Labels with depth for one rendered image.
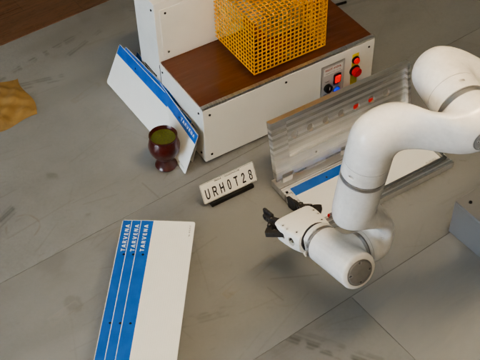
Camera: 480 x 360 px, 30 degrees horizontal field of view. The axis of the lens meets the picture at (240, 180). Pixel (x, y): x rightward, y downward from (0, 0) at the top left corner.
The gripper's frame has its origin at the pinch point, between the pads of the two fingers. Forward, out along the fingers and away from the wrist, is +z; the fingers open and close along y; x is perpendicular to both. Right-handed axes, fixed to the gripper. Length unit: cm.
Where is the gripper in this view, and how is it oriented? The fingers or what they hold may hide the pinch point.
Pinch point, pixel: (280, 209)
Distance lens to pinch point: 209.3
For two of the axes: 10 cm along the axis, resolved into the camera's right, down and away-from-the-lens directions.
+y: 8.5, -4.0, 3.3
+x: -1.9, -8.3, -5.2
